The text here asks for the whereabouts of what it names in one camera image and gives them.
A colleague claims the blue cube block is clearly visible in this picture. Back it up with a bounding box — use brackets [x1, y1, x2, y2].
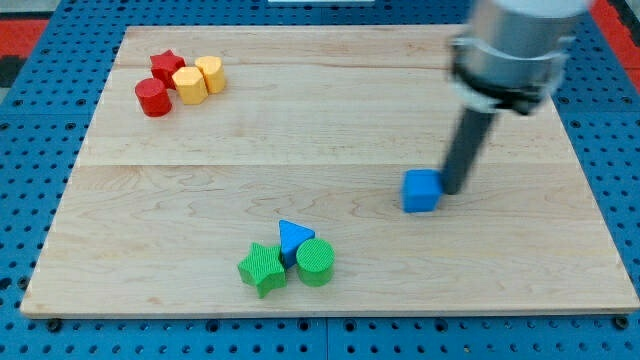
[401, 169, 442, 213]

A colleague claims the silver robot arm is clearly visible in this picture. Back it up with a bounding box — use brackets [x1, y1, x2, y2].
[451, 0, 593, 115]

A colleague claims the blue triangle block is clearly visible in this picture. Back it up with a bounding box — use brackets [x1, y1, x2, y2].
[278, 219, 315, 269]

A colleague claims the light wooden board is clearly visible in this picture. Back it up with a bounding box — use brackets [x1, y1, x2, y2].
[21, 25, 639, 319]

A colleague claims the green cylinder block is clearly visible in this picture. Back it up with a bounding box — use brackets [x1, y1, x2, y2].
[296, 238, 335, 287]

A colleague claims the green star block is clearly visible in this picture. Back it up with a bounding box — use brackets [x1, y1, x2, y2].
[237, 243, 287, 299]

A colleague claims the yellow heart block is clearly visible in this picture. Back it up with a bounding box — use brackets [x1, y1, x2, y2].
[195, 56, 226, 94]

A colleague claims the yellow hexagon block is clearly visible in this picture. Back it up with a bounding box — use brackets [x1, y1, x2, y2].
[172, 67, 208, 105]

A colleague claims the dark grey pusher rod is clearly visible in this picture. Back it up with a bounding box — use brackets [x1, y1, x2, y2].
[441, 108, 496, 195]

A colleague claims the red cylinder block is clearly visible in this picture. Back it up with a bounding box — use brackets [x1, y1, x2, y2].
[134, 78, 172, 117]

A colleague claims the red star block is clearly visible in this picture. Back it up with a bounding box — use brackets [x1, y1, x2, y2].
[150, 50, 186, 90]

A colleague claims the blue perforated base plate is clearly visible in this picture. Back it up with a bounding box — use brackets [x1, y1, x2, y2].
[1, 0, 639, 359]

